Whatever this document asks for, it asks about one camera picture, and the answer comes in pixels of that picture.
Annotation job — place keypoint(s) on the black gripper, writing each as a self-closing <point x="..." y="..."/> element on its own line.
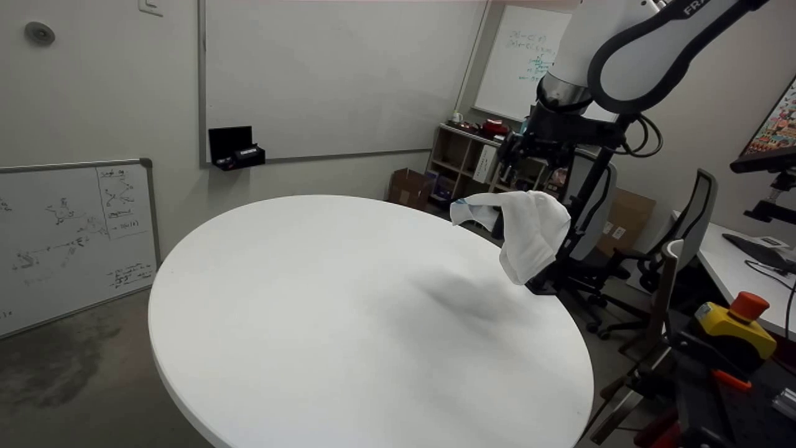
<point x="563" y="128"/>

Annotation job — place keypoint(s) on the white towel with blue stripes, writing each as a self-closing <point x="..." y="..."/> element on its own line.
<point x="531" y="227"/>

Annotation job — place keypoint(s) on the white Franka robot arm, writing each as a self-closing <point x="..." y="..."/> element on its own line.
<point x="631" y="51"/>

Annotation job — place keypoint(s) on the grey backed office chair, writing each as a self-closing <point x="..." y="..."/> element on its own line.
<point x="594" y="207"/>

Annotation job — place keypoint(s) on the wooden open shelf unit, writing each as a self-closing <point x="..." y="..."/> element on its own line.
<point x="465" y="163"/>

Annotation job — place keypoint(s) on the flat brown cardboard box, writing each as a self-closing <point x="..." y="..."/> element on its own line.
<point x="628" y="223"/>

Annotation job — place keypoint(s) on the black mesh office chair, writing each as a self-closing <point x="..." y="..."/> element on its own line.
<point x="693" y="227"/>

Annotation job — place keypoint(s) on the small brown cardboard box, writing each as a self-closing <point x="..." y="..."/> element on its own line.
<point x="409" y="187"/>

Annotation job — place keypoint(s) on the computer monitor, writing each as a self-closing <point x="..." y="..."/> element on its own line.
<point x="772" y="128"/>

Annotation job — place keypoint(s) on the white desk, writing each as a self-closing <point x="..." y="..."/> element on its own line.
<point x="748" y="275"/>

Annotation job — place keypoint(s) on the yellow red emergency stop button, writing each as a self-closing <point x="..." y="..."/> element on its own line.
<point x="738" y="321"/>

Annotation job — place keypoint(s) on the black equipment cart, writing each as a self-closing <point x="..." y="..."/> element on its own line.
<point x="731" y="398"/>

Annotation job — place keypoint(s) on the black marker tray box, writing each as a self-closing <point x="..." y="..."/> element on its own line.
<point x="234" y="148"/>

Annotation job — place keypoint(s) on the small whiteboard with drawings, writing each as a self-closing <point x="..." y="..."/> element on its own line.
<point x="72" y="238"/>

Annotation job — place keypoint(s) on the large blank wall whiteboard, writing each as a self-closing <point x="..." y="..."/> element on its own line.
<point x="332" y="76"/>

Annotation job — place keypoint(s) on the round grey wall device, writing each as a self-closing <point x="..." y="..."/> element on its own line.
<point x="38" y="34"/>

